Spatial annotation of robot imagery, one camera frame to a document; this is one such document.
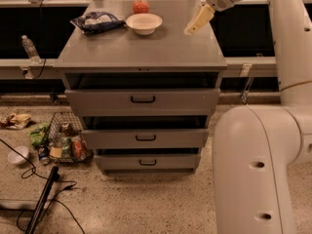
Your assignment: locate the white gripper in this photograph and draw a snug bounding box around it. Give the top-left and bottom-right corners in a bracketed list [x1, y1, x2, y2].
[183, 0, 234, 35]

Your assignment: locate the white paper bowl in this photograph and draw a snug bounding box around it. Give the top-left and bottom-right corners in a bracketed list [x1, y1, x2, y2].
[126, 13, 163, 35]

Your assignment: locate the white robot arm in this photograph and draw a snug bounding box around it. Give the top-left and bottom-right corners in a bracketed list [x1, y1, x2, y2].
[184, 0, 312, 234]

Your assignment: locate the red apple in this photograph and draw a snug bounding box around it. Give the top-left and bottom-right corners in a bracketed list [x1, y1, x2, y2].
[133, 0, 149, 14]

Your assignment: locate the white bowl on floor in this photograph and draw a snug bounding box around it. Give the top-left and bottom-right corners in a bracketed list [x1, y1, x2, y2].
[8, 146, 29, 165]

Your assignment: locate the grey drawer cabinet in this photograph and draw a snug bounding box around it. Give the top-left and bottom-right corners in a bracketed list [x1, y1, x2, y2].
[54, 0, 228, 176]

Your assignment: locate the blue chip bag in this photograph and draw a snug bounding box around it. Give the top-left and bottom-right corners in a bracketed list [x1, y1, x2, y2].
[70, 12, 126, 34]

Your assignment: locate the top grey drawer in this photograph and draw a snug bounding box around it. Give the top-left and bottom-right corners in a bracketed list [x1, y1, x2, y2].
[65, 89, 219, 116]

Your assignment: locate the grey drawer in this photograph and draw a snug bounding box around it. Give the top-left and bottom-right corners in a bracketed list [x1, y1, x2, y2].
[65, 89, 219, 116]
[94, 154, 201, 171]
[82, 129, 208, 149]

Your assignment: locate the middle grey drawer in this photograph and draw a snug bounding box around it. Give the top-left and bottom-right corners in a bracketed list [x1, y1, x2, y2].
[82, 129, 208, 149]

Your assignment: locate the bottom grey drawer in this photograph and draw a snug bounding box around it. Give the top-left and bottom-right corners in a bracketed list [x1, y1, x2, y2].
[94, 154, 201, 171]

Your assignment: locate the clear plastic water bottle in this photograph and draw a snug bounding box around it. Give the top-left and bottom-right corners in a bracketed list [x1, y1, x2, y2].
[21, 35, 42, 64]

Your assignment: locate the red can in basket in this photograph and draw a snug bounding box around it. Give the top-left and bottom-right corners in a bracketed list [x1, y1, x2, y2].
[72, 136, 87, 160]

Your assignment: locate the green can in basket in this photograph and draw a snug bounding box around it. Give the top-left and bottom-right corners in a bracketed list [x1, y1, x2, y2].
[61, 137, 71, 158]

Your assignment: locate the green snack bag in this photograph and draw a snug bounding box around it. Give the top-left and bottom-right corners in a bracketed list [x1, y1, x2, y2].
[27, 122, 49, 148]

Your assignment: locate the soda can on floor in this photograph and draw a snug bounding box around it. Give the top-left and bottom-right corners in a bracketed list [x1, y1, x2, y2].
[38, 145, 50, 165]

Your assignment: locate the crumpled tan snack bag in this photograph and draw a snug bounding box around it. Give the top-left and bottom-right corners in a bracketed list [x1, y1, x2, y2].
[0, 113, 31, 129]

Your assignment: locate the black bar on floor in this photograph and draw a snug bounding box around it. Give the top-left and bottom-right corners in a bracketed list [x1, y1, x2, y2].
[25, 166, 59, 234]

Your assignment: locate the wire mesh basket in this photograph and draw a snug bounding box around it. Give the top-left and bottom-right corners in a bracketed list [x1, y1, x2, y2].
[48, 112, 92, 163]

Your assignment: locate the black floor cable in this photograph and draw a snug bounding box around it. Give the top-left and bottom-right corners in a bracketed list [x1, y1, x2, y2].
[0, 137, 86, 234]

